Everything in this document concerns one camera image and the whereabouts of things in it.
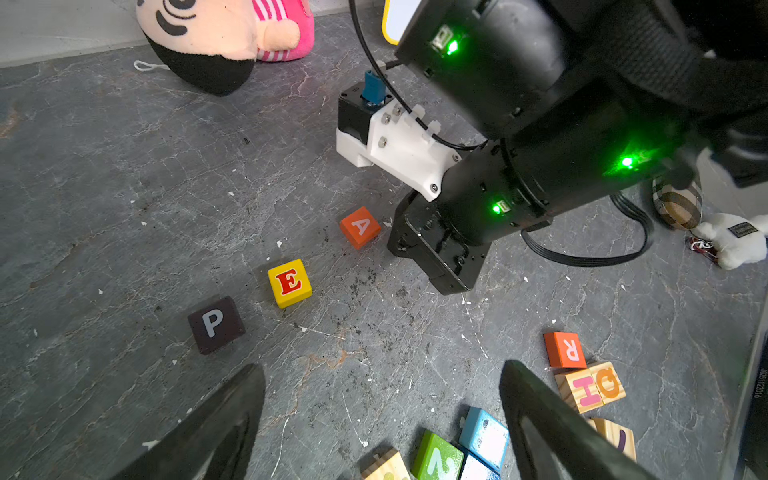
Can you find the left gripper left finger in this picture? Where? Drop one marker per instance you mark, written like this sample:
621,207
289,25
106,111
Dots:
215,441

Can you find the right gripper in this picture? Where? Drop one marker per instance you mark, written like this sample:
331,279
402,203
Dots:
419,233

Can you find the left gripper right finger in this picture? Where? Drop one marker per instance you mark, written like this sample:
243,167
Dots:
545,433

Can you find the orange A block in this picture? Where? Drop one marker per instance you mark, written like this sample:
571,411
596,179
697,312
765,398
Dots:
360,227

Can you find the orange R block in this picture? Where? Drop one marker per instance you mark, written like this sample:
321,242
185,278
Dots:
564,350

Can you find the dark brown P block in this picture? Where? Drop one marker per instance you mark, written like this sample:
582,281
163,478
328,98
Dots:
216,325

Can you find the yellow E block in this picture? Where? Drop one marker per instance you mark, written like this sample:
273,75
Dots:
290,283

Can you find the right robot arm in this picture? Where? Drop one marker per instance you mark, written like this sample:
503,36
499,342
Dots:
577,100

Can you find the wooden H block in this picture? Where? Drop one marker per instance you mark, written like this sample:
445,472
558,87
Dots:
579,390

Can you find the light blue block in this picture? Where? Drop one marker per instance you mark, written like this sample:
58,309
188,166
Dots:
485,437

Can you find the wooden 7 block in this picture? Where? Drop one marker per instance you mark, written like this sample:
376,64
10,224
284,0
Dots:
619,436

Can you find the wooden O block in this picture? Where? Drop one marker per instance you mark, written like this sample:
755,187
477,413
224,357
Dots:
607,381

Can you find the green Z block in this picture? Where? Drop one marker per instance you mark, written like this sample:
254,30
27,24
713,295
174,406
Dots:
437,459

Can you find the wooden yellow picture block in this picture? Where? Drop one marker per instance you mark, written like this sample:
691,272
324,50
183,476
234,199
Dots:
390,466

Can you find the white plush toy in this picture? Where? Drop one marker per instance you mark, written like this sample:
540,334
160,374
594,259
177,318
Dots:
737,240

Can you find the plush doll pink shirt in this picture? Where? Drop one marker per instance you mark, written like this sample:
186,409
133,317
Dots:
215,44

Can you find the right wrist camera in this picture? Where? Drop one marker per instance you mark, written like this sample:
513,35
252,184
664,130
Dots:
375,129

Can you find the whiteboard with yellow frame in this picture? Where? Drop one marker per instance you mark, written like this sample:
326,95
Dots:
396,17

